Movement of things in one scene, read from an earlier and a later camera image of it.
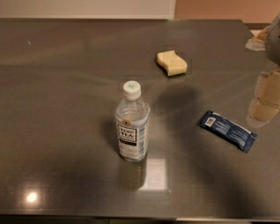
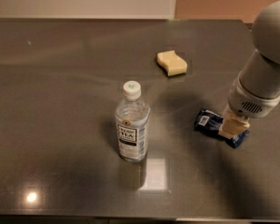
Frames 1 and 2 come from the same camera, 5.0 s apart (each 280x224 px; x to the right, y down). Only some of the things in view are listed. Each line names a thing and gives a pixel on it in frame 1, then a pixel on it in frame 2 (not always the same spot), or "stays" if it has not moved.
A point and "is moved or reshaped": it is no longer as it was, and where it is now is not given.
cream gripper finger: x=271 y=93 → x=232 y=125
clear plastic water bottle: x=133 y=117 stays
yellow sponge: x=174 y=63 stays
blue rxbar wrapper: x=229 y=131 is moved or reshaped
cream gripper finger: x=258 y=43 → x=227 y=111
